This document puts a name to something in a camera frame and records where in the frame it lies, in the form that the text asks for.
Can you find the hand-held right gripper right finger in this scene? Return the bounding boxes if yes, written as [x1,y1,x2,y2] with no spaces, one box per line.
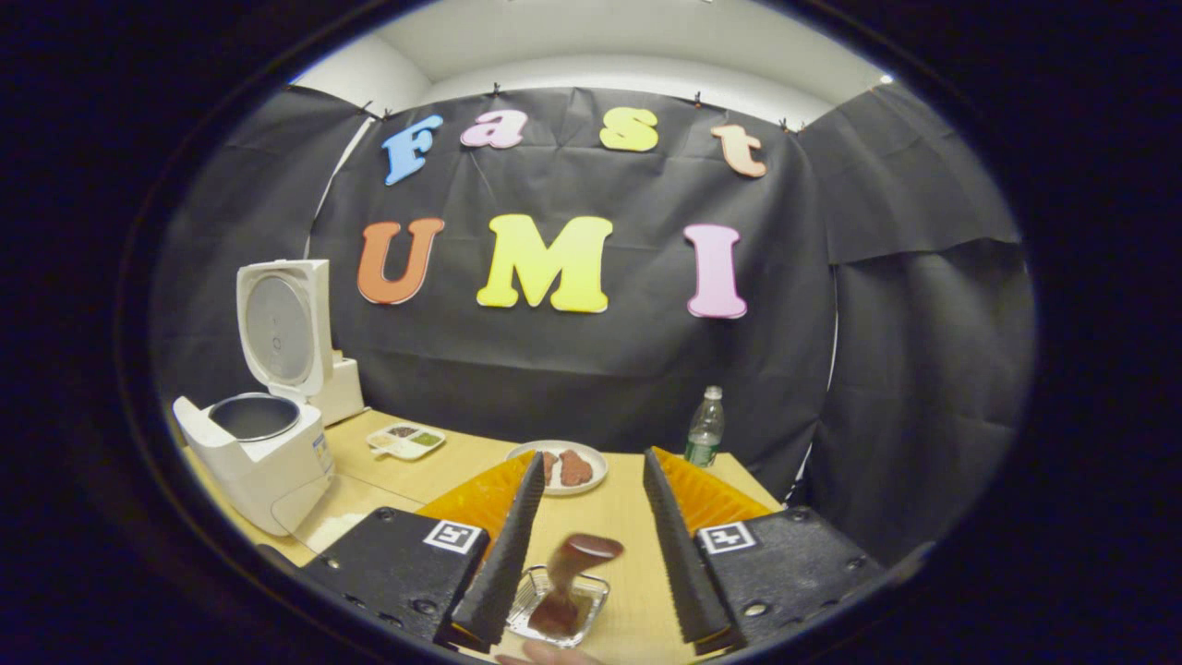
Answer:
[642,447,885,652]

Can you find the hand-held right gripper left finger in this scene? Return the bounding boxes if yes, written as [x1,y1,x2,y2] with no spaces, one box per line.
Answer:
[300,450,547,647]

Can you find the brown wooden spoon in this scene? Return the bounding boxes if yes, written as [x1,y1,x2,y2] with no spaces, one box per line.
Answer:
[528,533,625,639]

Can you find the metal wire chopstick holder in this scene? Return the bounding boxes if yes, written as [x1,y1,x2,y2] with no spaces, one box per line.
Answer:
[506,565,612,648]

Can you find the white rice cooker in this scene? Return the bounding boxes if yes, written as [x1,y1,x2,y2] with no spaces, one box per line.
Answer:
[173,259,338,538]

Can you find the white round plate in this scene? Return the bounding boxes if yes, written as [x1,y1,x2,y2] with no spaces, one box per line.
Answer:
[506,440,609,498]

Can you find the clear green label water bottle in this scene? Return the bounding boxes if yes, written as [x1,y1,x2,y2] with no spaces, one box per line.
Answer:
[684,385,726,468]

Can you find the small white divided dish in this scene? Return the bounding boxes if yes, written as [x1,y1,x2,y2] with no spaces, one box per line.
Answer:
[367,423,447,461]

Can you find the black backdrop cloth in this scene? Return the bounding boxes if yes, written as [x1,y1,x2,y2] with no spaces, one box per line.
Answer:
[148,83,1037,566]

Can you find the white toaster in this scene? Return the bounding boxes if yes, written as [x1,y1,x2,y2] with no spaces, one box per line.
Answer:
[309,351,368,427]

